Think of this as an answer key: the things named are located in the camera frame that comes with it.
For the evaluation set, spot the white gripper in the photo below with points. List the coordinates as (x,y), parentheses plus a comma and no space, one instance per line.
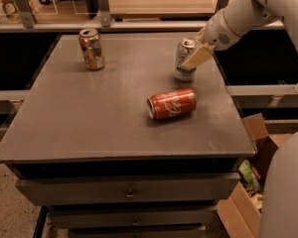
(216,32)

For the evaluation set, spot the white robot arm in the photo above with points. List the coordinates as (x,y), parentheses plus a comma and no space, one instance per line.
(256,41)

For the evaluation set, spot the gold brown soda can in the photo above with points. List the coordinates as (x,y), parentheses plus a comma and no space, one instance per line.
(90,44)

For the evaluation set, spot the grey drawer cabinet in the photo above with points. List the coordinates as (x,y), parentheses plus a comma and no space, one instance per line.
(82,138)

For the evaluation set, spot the green snack bag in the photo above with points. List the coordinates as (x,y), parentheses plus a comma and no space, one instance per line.
(248,177)

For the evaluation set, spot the top drawer brass knob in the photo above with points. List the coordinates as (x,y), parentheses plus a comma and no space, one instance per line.
(130,194)

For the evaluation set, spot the cardboard box with trash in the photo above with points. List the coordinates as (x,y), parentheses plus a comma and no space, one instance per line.
(240,213)

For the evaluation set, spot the orange packet behind glass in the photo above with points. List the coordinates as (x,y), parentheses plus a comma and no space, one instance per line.
(18,11)

